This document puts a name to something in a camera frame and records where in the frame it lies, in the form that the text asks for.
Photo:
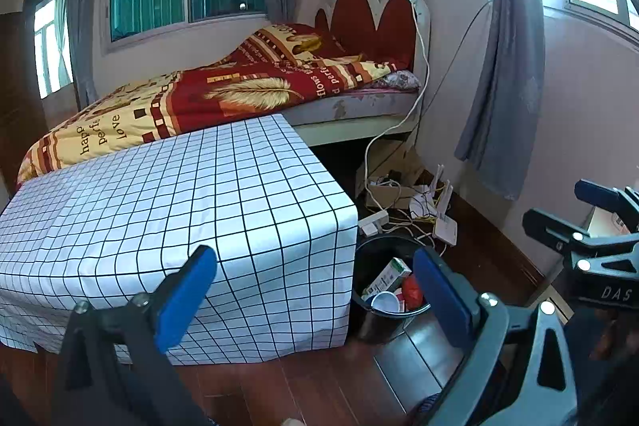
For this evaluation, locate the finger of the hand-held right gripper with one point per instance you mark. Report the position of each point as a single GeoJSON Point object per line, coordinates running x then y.
{"type": "Point", "coordinates": [596, 192]}
{"type": "Point", "coordinates": [549, 229]}

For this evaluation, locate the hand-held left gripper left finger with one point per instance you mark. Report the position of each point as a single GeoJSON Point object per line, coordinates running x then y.
{"type": "Point", "coordinates": [184, 301]}

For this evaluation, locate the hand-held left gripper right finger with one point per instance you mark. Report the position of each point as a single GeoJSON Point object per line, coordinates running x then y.
{"type": "Point", "coordinates": [444, 301]}

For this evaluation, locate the red wrapper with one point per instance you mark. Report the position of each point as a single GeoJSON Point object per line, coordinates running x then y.
{"type": "Point", "coordinates": [412, 290]}

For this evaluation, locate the blue paper cup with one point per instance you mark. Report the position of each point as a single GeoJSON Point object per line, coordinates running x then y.
{"type": "Point", "coordinates": [387, 303]}

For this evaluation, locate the green white carton box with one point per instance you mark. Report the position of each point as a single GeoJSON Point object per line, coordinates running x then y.
{"type": "Point", "coordinates": [389, 275]}

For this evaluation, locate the black trash bin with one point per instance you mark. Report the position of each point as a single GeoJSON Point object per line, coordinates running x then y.
{"type": "Point", "coordinates": [374, 326]}

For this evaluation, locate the white router with antennas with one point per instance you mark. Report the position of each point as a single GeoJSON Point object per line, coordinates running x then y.
{"type": "Point", "coordinates": [445, 231]}

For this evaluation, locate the white power strip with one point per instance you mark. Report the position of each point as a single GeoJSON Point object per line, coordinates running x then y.
{"type": "Point", "coordinates": [373, 221]}

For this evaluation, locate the white black checkered tablecloth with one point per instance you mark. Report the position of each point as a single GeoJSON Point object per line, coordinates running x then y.
{"type": "Point", "coordinates": [199, 186]}

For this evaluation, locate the brown cardboard box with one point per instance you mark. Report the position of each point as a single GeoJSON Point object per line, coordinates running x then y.
{"type": "Point", "coordinates": [384, 196]}

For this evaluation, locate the long grey curtain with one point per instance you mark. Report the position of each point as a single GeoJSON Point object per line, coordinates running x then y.
{"type": "Point", "coordinates": [504, 81]}

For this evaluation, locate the floral pillow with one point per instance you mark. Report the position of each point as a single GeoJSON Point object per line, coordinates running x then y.
{"type": "Point", "coordinates": [399, 79]}

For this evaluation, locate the bed with red-yellow blanket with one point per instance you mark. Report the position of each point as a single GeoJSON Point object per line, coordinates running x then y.
{"type": "Point", "coordinates": [224, 86]}

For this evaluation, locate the brown wooden door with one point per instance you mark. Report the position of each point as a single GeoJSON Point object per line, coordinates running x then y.
{"type": "Point", "coordinates": [15, 106]}

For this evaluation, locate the small side window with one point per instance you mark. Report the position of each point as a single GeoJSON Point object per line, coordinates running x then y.
{"type": "Point", "coordinates": [50, 41]}

